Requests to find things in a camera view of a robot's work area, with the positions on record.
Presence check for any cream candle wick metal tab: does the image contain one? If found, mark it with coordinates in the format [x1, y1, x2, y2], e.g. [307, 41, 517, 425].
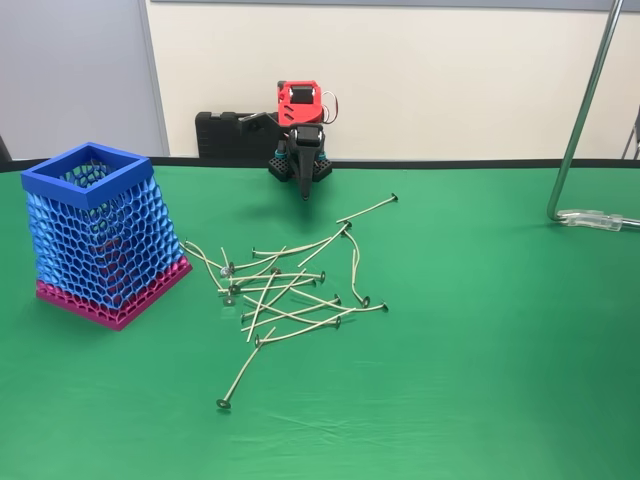
[250, 232, 337, 257]
[253, 307, 359, 347]
[189, 243, 239, 295]
[242, 294, 344, 329]
[216, 326, 277, 410]
[229, 271, 328, 289]
[297, 220, 354, 269]
[182, 239, 231, 278]
[228, 244, 288, 274]
[220, 245, 235, 306]
[240, 295, 343, 333]
[288, 287, 390, 314]
[335, 193, 400, 224]
[246, 267, 280, 344]
[240, 268, 308, 322]
[217, 278, 319, 295]
[350, 248, 372, 307]
[341, 230, 362, 281]

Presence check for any blue purple mesh basket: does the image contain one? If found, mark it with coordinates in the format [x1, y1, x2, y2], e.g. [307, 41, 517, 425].
[20, 142, 194, 332]

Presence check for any black plastic tool case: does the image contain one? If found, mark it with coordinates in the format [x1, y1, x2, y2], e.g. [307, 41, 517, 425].
[194, 110, 281, 162]

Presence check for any grey partition panel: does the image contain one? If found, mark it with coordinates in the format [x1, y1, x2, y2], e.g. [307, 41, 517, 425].
[0, 0, 170, 161]

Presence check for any green cloth with black rim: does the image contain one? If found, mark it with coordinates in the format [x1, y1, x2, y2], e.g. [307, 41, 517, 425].
[0, 157, 640, 480]

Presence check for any silver metal stand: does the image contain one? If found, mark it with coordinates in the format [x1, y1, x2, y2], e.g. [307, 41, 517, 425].
[546, 0, 640, 233]

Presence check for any white red servo cable loop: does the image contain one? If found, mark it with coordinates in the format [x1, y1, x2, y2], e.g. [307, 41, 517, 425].
[321, 89, 344, 125]

